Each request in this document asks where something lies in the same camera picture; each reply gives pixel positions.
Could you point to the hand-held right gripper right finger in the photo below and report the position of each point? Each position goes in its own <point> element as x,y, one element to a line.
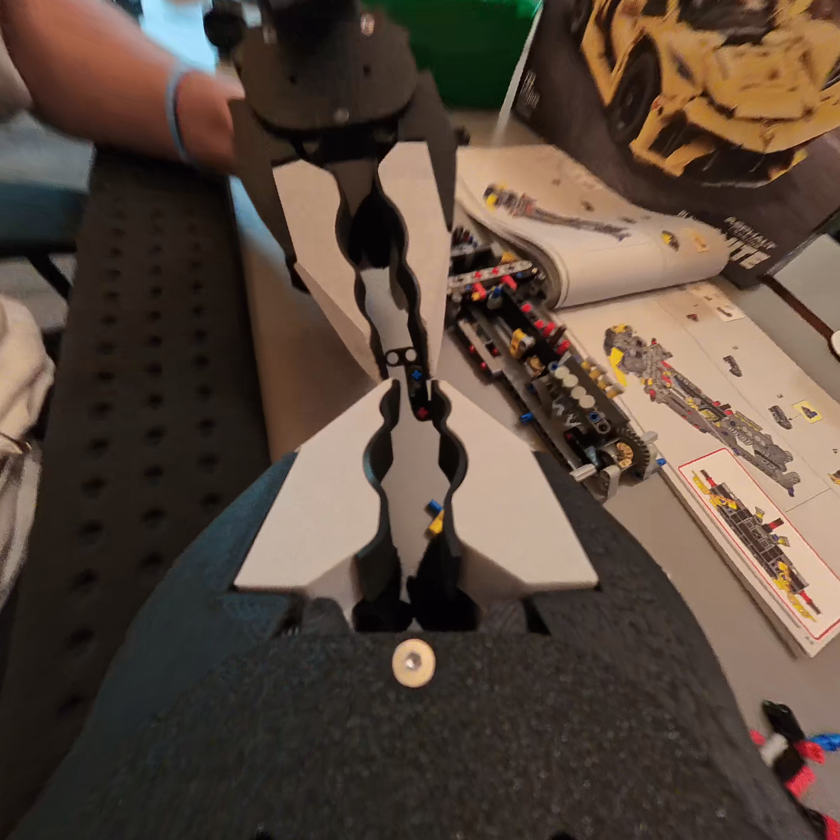
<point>525,518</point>

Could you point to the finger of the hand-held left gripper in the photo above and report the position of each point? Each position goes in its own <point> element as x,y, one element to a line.
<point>312,229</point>
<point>426,216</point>

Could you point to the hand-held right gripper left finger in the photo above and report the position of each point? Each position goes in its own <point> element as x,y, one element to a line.
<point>315,518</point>

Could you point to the yellow lego piece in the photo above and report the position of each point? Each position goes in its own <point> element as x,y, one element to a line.
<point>437,523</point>

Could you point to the lego car chassis assembly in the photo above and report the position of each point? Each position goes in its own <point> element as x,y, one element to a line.
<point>544,367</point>

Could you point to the black lego connector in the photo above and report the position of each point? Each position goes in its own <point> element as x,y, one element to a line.
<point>415,384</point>

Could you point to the person's left forearm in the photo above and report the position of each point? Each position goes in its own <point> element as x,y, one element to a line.
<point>85,72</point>

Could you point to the lego instruction booklet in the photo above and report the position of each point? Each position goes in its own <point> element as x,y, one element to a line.
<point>689,394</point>

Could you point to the lego set box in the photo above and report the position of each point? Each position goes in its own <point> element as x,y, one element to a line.
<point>689,98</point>

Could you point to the pile of lego pins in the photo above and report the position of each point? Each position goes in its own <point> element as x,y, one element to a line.
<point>794,754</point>

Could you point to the person's left hand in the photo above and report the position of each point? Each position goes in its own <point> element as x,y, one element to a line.
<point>216,124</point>

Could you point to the green plastic bin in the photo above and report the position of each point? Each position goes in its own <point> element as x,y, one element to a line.
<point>459,46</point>

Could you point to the blue wristband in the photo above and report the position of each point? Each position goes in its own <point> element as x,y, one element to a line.
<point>176,111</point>

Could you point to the black dimpled foam pad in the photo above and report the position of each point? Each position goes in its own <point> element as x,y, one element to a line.
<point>144,394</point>

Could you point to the person's white shirt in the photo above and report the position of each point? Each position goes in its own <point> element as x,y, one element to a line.
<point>19,407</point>

